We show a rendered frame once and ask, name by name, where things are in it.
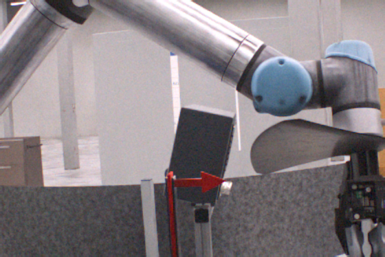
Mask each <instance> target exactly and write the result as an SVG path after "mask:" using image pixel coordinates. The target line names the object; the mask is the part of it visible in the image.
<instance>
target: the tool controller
mask: <svg viewBox="0 0 385 257"><path fill-rule="evenodd" d="M235 117H236V113H234V112H231V111H225V110H221V109H216V108H212V107H205V106H202V105H198V104H190V105H187V106H184V107H182V108H181V109H180V113H179V119H178V122H177V128H176V132H175V139H174V142H173V148H172V152H171V156H170V161H169V165H168V172H167V174H168V173H169V172H173V176H174V175H175V176H176V179H192V178H201V171H202V172H204V173H207V174H209V175H212V176H215V177H220V178H222V179H223V178H224V175H225V171H226V168H227V165H228V160H229V156H230V149H231V147H232V140H233V137H234V132H235V129H234V128H235V124H237V122H236V119H235ZM231 185H232V182H231V181H225V182H223V183H222V184H220V185H218V186H216V187H214V188H212V189H210V190H208V191H206V192H203V190H202V186H193V187H179V188H177V200H180V201H186V202H189V203H190V205H192V206H195V205H196V204H201V203H202V205H203V204H205V203H210V206H211V207H214V206H215V205H216V203H217V200H219V197H220V193H224V194H229V193H230V189H231Z"/></svg>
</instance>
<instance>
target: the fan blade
mask: <svg viewBox="0 0 385 257"><path fill-rule="evenodd" d="M382 149H385V137H378V136H374V135H368V134H361V133H356V132H353V131H348V130H344V129H341V128H336V127H332V126H327V125H324V124H317V123H315V122H310V121H307V120H302V119H293V120H284V121H282V122H278V123H276V124H274V125H272V126H270V127H269V128H267V129H266V130H265V131H263V132H262V133H261V134H260V135H259V136H258V137H257V138H256V139H255V140H254V142H253V144H252V147H251V151H250V159H251V162H252V166H253V168H254V171H255V172H257V173H260V174H263V175H266V174H269V173H272V172H276V171H278V170H282V169H286V168H290V167H292V166H297V165H300V164H305V163H308V162H312V161H317V160H320V159H328V158H332V157H339V156H342V155H349V154H353V153H361V152H366V151H372V150H382Z"/></svg>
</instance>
